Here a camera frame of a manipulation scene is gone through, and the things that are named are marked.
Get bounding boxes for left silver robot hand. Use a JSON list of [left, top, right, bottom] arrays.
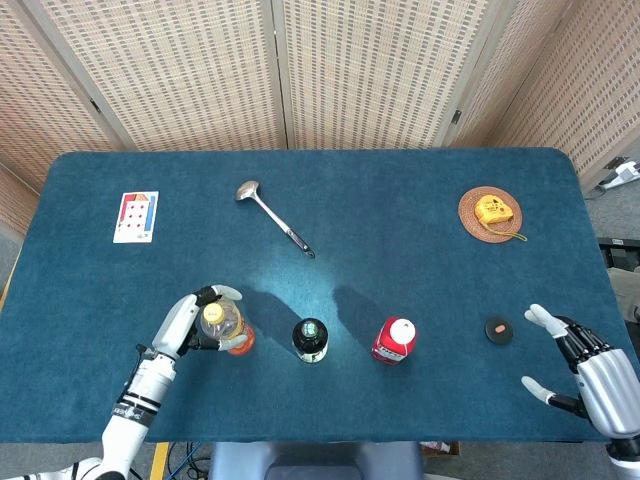
[[149, 283, 249, 359]]

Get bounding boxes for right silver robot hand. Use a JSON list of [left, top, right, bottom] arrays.
[[520, 303, 640, 441]]

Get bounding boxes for orange iced tea bottle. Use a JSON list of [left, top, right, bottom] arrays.
[[199, 297, 256, 356]]

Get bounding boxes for red NFC juice bottle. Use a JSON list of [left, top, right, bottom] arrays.
[[370, 315, 418, 366]]

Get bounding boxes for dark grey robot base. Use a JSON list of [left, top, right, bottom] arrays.
[[207, 441, 426, 480]]

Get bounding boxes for beige bag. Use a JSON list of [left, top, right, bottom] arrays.
[[607, 264, 640, 321]]

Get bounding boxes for playing card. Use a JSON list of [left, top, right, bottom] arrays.
[[112, 190, 160, 245]]

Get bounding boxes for black round disc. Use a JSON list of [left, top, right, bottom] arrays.
[[483, 316, 515, 346]]

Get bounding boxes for dark tea bottle black cap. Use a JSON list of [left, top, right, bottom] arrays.
[[291, 316, 330, 364]]

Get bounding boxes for steel ladle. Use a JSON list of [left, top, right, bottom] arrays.
[[234, 179, 316, 259]]

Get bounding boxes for small cardboard box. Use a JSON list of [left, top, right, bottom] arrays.
[[418, 440, 461, 457]]

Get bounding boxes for blue felt tablecloth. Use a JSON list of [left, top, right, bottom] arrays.
[[0, 147, 626, 446]]

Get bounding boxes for white device on floor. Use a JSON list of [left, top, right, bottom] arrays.
[[594, 156, 640, 192]]

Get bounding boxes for yellow tape measure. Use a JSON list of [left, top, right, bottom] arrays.
[[473, 194, 529, 244]]

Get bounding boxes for round woven rattan coaster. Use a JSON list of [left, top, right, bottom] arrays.
[[457, 185, 524, 245]]

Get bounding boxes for woven folding screen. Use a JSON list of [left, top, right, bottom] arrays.
[[0, 0, 640, 236]]

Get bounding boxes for blue floor cables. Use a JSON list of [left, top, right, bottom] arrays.
[[167, 441, 211, 480]]

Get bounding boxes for black equipment frame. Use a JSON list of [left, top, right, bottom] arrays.
[[597, 236, 640, 269]]

